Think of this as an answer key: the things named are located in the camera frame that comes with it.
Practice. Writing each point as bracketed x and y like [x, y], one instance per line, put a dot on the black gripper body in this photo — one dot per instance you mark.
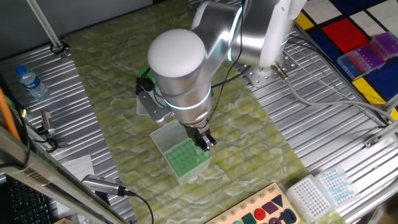
[194, 127]

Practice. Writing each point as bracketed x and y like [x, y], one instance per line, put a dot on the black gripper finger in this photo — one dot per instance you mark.
[198, 142]
[210, 140]

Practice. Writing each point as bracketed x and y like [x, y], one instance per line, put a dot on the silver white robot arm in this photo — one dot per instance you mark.
[177, 62]

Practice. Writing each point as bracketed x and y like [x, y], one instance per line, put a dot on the large translucent pipette tip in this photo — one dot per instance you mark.
[199, 152]

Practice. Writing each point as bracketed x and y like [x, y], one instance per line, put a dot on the clear tip box green rack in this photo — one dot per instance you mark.
[143, 73]
[168, 137]

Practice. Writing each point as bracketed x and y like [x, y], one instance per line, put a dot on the green marble patterned mat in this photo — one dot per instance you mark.
[248, 140]

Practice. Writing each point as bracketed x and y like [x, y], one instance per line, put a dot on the wooden shape puzzle board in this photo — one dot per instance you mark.
[231, 217]

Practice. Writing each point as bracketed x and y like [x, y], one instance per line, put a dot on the green puzzle piece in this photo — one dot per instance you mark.
[248, 219]

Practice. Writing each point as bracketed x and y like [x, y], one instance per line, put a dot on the red circle puzzle piece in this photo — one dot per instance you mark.
[259, 214]

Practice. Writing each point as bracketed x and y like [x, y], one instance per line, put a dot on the purple square puzzle piece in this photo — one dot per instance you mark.
[270, 208]

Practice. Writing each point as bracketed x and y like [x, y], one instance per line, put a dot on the navy triangle puzzle piece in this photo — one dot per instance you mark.
[278, 200]

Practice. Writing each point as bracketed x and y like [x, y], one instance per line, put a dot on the purple number nine piece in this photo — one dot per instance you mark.
[275, 221]

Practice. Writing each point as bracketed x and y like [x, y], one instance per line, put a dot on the white rack tip box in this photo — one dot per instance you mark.
[308, 197]

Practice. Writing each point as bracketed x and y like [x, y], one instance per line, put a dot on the white paper sheet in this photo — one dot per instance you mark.
[79, 168]

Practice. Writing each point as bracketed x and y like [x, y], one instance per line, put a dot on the blue rack tip box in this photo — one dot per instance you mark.
[337, 185]

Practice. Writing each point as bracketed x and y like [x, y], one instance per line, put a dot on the clear water bottle blue cap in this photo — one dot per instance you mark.
[32, 84]

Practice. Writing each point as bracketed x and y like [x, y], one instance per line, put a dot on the colour block floor mat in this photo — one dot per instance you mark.
[339, 31]

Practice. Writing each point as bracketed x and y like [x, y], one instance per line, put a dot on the purple rack tip box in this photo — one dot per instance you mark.
[387, 45]
[368, 56]

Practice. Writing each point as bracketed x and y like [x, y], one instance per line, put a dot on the black keyboard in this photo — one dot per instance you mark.
[28, 205]

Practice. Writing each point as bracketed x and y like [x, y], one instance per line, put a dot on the thin silver rod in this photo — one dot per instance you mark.
[43, 23]

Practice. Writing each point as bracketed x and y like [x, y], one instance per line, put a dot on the orange pipe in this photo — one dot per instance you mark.
[7, 118]

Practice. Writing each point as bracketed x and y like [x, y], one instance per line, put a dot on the cardboard carton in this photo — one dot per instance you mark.
[385, 217]

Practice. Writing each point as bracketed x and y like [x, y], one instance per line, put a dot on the silver camera mount bracket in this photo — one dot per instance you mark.
[152, 107]

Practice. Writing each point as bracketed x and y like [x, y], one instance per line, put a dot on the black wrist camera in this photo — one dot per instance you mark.
[144, 84]

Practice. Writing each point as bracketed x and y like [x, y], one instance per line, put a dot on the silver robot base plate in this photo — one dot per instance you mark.
[264, 76]

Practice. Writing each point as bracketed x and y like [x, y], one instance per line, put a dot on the silver depth camera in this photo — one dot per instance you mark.
[99, 184]

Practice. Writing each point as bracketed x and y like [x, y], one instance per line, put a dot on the aluminium frame beam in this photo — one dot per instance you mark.
[37, 168]

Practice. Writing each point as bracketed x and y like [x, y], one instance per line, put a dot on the aluminium profile rail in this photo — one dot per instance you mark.
[382, 135]

